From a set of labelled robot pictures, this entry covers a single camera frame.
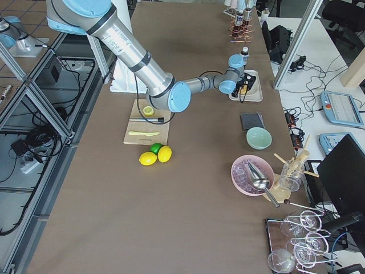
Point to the green lime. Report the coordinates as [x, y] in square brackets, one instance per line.
[156, 147]

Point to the steel cylinder muddler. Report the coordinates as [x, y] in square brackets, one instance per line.
[159, 120]

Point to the pink bowl of ice cubes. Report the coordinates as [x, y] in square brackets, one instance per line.
[241, 180]

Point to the metal ice scoop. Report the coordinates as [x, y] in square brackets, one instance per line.
[260, 182]

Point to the green ceramic bowl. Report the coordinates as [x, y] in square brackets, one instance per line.
[258, 138]

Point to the yellow plastic knife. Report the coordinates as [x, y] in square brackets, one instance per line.
[136, 133]

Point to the bottle in wire rack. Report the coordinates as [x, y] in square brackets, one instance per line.
[239, 18]

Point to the cream rabbit tray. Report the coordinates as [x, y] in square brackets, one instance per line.
[255, 94]

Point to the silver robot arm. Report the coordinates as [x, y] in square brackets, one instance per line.
[99, 19]

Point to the grey folded cloth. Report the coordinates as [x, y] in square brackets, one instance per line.
[251, 120]

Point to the white power strip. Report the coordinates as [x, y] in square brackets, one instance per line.
[30, 164]

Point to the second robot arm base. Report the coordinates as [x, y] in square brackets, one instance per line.
[18, 41]

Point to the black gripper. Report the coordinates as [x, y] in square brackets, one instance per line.
[237, 90]

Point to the blue teach pendant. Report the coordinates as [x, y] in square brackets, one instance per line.
[341, 109]

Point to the whole yellow lemon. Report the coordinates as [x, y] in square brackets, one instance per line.
[147, 158]

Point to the glazed twisted donut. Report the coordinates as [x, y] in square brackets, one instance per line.
[243, 90]

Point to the bottle with white cap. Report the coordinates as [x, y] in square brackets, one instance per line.
[245, 55]

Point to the black monitor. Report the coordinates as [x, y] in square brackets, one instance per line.
[342, 175]

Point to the clear glass mug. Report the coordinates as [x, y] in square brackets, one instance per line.
[291, 175]

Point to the half lemon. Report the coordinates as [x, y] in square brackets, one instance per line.
[148, 111]

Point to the wine glass rack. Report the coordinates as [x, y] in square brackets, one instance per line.
[307, 244]

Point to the copper wire bottle rack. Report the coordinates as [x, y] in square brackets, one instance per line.
[244, 33]

